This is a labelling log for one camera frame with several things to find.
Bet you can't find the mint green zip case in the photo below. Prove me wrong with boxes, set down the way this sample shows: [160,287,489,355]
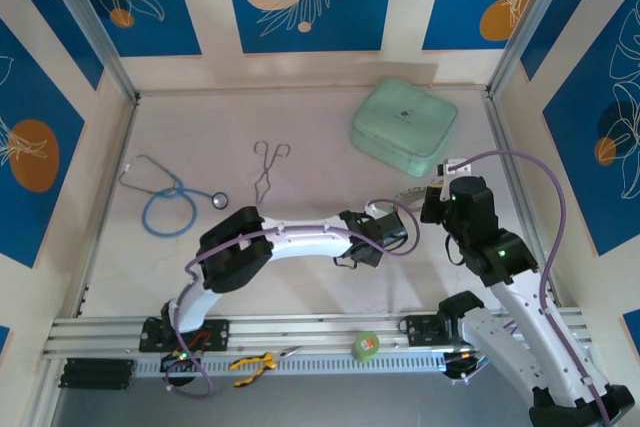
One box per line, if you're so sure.
[348,76,460,178]

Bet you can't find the green tape roll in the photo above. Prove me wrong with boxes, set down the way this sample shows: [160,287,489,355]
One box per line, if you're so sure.
[352,330,381,362]

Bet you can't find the metal tongs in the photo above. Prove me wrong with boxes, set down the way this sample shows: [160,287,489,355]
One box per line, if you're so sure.
[253,140,292,206]

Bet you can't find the blue stethoscope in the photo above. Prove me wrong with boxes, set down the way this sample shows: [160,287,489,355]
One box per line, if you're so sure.
[119,154,231,238]

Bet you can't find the yellow and black pliers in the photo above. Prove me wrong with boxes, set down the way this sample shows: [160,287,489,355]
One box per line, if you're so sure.
[228,345,304,388]

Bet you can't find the black ribbed block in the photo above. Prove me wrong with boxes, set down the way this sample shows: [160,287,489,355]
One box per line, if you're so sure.
[58,357,137,391]

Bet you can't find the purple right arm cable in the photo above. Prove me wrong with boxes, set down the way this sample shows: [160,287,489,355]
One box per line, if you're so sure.
[444,150,614,427]

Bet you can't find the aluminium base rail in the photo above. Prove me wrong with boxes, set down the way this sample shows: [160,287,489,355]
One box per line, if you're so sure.
[42,314,586,356]

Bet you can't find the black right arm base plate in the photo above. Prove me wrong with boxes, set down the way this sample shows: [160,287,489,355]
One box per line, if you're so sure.
[404,314,466,348]

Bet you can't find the grey slotted cable duct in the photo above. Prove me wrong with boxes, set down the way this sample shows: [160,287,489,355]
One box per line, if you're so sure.
[133,352,447,379]

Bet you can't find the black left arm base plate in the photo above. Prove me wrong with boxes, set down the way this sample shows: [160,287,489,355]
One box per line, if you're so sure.
[139,316,231,353]

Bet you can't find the aluminium frame post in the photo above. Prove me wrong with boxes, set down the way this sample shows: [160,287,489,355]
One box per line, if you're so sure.
[37,0,140,103]
[487,0,584,98]

